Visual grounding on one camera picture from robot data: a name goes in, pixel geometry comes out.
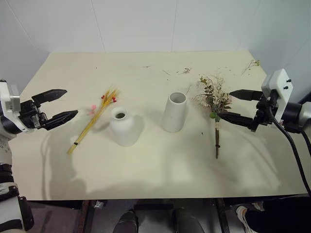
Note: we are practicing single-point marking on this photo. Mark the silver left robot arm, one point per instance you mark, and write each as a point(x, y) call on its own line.
point(5, 150)

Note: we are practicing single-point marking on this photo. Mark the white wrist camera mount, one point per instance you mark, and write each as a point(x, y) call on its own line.
point(4, 95)
point(280, 85)

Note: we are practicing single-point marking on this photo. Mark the dark table frame leg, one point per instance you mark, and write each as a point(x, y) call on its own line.
point(223, 216)
point(88, 216)

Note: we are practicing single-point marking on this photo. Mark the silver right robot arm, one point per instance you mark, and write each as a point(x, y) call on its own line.
point(305, 114)

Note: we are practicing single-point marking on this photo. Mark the round white ceramic vase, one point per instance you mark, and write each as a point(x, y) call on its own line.
point(124, 128)

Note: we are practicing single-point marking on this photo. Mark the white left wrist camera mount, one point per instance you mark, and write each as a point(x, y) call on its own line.
point(4, 95)

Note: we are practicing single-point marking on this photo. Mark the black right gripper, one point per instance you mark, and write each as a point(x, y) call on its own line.
point(264, 111)

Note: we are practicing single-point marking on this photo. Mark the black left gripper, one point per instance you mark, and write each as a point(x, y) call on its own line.
point(30, 116)

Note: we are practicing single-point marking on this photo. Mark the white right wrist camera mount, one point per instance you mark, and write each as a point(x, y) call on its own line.
point(280, 85)

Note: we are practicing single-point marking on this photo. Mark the yellow wheat stalk bouquet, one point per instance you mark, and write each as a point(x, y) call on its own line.
point(93, 121)

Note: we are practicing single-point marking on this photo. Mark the black trouser leg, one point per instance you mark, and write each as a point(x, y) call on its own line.
point(279, 213)

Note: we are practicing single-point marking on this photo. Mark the tall tapered white vase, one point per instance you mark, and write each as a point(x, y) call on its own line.
point(173, 114)

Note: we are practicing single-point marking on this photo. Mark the small dried twig scraps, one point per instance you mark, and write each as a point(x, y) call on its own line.
point(185, 71)

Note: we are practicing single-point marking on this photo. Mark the small dried sprig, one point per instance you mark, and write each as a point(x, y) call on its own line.
point(252, 63)

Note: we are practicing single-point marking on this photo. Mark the white sneaker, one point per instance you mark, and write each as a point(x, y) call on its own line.
point(244, 218)

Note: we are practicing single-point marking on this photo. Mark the dark rounded shape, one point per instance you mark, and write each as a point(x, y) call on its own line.
point(127, 222)

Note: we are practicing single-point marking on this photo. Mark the dried wildflower bouquet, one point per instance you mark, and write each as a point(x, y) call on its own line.
point(215, 99)

